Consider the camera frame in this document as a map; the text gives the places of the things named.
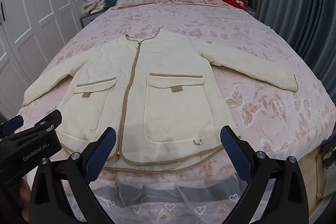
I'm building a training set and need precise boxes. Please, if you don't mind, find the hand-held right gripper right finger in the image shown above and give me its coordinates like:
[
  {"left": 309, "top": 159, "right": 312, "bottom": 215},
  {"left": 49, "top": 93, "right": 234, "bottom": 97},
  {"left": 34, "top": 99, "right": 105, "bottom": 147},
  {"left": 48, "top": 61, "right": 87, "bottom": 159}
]
[{"left": 220, "top": 125, "right": 310, "bottom": 224}]

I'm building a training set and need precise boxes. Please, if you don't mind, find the beige padded bed frame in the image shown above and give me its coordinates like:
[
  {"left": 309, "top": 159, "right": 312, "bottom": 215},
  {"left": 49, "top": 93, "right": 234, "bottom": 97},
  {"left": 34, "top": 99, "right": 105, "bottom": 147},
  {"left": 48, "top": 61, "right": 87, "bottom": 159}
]
[{"left": 299, "top": 145, "right": 336, "bottom": 199}]

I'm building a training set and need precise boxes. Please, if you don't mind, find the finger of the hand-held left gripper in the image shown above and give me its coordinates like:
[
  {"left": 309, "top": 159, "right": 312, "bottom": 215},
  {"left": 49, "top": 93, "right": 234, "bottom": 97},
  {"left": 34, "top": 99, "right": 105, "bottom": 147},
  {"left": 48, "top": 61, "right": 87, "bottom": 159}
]
[
  {"left": 0, "top": 115, "right": 24, "bottom": 138},
  {"left": 0, "top": 109, "right": 63, "bottom": 184}
]

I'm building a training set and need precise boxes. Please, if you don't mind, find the white panelled wardrobe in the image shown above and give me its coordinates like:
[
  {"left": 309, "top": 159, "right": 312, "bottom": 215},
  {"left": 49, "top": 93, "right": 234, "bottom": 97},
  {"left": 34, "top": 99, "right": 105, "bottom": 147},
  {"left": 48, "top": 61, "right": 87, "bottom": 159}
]
[{"left": 0, "top": 0, "right": 88, "bottom": 119}]

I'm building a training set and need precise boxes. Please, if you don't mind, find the pink floral butterfly quilt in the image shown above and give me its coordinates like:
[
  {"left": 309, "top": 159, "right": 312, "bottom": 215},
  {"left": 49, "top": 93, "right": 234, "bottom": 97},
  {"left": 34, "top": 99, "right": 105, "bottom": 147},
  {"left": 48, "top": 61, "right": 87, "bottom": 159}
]
[{"left": 14, "top": 0, "right": 336, "bottom": 180}]

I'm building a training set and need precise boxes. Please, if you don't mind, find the grey pleated curtain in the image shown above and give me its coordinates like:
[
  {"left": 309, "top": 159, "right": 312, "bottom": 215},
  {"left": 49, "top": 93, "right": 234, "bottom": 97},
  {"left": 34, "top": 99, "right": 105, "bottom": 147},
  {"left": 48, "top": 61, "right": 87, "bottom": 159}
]
[{"left": 249, "top": 0, "right": 336, "bottom": 109}]

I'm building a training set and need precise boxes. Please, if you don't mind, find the pile of folded pale cloths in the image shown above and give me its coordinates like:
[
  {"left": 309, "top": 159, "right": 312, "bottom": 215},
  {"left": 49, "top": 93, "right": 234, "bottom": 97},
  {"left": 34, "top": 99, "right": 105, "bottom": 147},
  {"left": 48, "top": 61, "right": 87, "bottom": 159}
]
[{"left": 82, "top": 0, "right": 108, "bottom": 16}]

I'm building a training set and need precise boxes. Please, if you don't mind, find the cream quilted jacket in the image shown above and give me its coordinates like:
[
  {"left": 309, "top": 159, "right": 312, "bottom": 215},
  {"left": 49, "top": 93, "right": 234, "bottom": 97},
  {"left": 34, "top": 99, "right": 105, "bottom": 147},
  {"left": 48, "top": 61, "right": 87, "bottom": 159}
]
[{"left": 22, "top": 28, "right": 299, "bottom": 170}]

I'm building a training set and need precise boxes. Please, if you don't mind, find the sheer heart lace bed skirt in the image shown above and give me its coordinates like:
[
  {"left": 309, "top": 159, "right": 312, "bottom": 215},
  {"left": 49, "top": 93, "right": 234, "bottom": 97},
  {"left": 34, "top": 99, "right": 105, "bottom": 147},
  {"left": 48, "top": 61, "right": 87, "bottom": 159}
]
[{"left": 63, "top": 161, "right": 276, "bottom": 224}]

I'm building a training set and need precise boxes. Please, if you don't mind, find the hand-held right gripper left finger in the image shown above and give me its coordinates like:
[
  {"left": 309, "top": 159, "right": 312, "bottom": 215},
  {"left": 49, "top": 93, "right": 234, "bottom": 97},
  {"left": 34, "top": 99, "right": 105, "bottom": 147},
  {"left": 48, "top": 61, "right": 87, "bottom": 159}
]
[{"left": 28, "top": 127, "right": 117, "bottom": 224}]

